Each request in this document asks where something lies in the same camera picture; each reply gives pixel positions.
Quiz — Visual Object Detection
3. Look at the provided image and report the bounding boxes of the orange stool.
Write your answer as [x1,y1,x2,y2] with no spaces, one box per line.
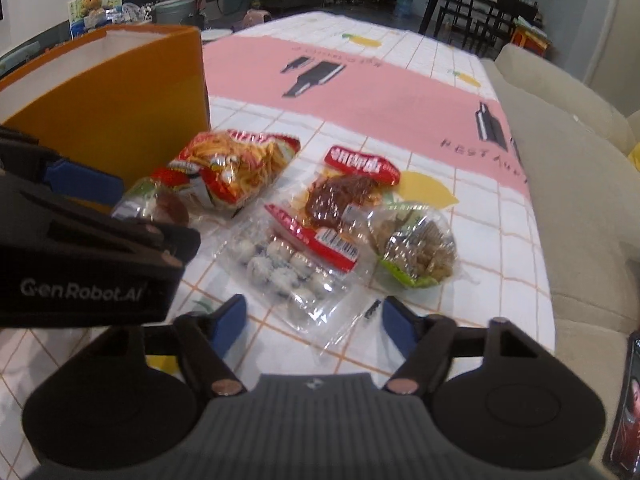
[512,16,554,59]

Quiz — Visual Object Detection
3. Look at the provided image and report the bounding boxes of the grey bin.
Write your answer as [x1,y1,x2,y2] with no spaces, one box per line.
[152,0,206,31]

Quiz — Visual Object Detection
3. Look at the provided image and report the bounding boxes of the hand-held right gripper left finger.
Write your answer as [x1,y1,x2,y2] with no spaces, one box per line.
[111,294,249,397]

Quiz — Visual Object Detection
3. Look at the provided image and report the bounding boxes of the clear packet with brown snack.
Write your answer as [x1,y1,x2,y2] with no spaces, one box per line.
[111,176,191,229]

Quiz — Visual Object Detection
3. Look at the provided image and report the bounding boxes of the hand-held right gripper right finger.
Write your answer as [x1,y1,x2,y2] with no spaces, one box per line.
[381,296,539,395]

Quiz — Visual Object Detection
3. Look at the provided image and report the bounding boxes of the orange cardboard box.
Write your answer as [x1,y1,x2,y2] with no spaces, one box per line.
[0,24,211,214]

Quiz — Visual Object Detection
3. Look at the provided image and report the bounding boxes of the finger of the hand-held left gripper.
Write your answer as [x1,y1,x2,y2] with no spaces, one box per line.
[0,175,201,266]
[0,127,126,206]

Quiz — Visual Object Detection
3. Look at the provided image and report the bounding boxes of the teddy bear picture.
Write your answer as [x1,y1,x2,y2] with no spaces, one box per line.
[67,0,124,36]

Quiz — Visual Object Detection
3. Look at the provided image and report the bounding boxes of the pink space heater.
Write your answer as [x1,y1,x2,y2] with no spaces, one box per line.
[242,8,274,29]

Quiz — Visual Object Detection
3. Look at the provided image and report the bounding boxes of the assorted small trinkets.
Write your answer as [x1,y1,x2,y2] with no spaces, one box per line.
[120,2,154,24]

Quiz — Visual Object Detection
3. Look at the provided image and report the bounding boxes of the green packet of brown snack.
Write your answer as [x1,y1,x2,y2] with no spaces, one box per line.
[367,202,459,289]

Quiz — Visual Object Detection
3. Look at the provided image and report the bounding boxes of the black dining chair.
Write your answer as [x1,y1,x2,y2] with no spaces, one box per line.
[446,0,497,57]
[492,0,540,41]

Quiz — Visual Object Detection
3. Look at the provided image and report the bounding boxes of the red yellow fries snack bag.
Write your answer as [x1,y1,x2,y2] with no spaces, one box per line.
[166,129,301,219]

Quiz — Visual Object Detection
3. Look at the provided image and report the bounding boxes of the beige sofa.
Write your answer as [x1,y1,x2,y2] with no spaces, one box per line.
[480,42,640,480]

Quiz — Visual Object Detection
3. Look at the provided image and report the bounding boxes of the clear packet of white balls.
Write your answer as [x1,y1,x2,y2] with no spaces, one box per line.
[219,204,362,337]

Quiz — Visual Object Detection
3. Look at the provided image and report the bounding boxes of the red label dark meat packet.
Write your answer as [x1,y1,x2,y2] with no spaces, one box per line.
[291,144,402,234]

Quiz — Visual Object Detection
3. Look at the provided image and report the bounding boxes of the smartphone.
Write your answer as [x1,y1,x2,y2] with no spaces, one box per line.
[602,330,640,479]

